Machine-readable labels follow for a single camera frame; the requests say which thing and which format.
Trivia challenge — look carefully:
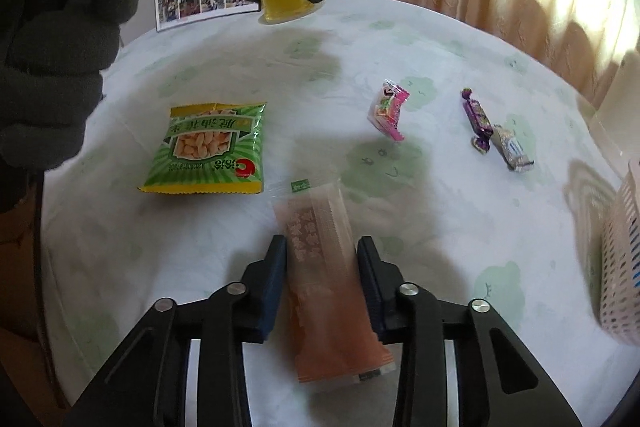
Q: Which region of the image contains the yellow jelly cup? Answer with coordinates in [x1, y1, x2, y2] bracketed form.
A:
[257, 0, 323, 26]

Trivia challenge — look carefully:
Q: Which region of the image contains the silver wrapped candy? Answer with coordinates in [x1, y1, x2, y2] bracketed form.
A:
[492, 124, 536, 172]

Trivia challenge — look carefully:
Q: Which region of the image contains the green peanut packet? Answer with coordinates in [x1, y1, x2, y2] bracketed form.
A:
[138, 102, 267, 195]

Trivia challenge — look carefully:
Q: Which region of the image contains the person's left hand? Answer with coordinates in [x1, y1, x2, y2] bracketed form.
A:
[0, 0, 143, 170]

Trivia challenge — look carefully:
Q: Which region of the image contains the pale plastic basket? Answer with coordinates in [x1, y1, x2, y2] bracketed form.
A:
[597, 159, 640, 345]

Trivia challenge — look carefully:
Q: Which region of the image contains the orange snack packet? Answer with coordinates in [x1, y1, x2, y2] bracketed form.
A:
[272, 179, 396, 384]

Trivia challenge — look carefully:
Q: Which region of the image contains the pink candy packet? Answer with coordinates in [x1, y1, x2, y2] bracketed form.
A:
[367, 79, 411, 142]

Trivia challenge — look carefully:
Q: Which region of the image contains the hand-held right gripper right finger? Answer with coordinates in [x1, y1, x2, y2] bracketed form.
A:
[356, 236, 583, 427]

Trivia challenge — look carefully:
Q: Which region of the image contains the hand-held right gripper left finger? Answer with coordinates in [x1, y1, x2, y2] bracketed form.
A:
[62, 234, 288, 427]

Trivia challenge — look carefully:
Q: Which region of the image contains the purple wrapped candy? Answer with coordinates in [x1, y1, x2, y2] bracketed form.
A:
[461, 88, 493, 154]

